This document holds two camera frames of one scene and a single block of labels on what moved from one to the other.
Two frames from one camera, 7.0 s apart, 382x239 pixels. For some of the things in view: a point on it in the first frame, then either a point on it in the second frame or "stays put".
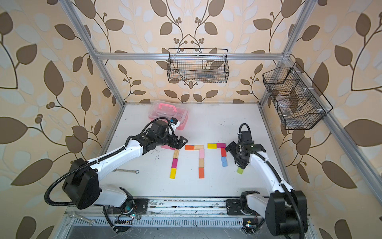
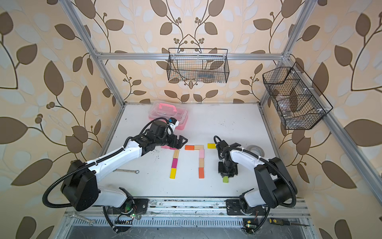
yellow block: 212,146 stays put
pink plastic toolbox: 169,109 stays put
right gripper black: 242,164 to 223,173
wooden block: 176,154 stays put
